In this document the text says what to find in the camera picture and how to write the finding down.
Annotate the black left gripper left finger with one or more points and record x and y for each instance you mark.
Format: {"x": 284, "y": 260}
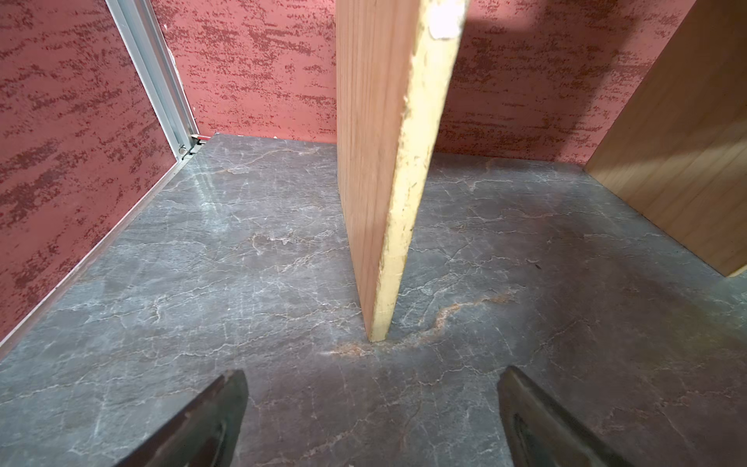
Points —
{"x": 204, "y": 433}

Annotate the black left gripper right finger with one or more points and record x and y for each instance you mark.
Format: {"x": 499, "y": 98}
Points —
{"x": 541, "y": 432}

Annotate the wooden shelf unit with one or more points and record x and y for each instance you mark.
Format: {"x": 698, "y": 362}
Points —
{"x": 650, "y": 96}

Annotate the left aluminium corner post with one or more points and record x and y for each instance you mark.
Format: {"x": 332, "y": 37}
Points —
{"x": 139, "y": 28}

